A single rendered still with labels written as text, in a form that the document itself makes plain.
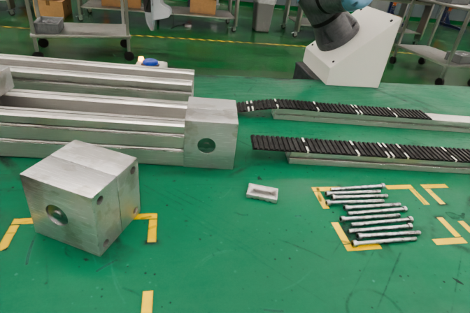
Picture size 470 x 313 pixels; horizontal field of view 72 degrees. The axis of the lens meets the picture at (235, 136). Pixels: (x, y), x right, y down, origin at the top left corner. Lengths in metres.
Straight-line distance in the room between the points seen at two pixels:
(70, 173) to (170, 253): 0.16
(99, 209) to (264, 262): 0.21
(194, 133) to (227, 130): 0.06
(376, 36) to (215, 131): 0.71
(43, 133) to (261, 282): 0.42
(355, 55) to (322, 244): 0.73
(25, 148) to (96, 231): 0.27
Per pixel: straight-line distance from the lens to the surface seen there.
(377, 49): 1.13
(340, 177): 0.64
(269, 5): 5.64
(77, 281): 0.44
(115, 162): 0.44
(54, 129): 0.61
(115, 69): 0.82
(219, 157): 0.58
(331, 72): 1.09
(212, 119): 0.55
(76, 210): 0.42
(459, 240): 0.62
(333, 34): 1.16
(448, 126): 1.00
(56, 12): 5.64
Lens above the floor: 1.12
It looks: 30 degrees down
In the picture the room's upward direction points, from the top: 7 degrees clockwise
